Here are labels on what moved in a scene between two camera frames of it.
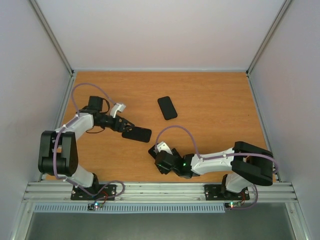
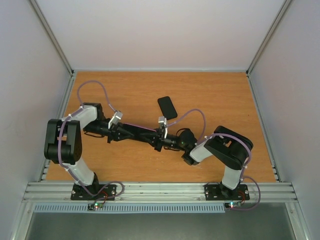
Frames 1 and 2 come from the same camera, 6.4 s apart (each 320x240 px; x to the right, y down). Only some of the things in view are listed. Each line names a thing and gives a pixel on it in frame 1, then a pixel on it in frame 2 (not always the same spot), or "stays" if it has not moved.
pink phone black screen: (151, 152) -> (132, 126)
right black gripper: (153, 151) -> (160, 140)
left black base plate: (77, 194) stays
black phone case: (167, 107) stays
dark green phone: (167, 108) stays
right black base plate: (216, 192) stays
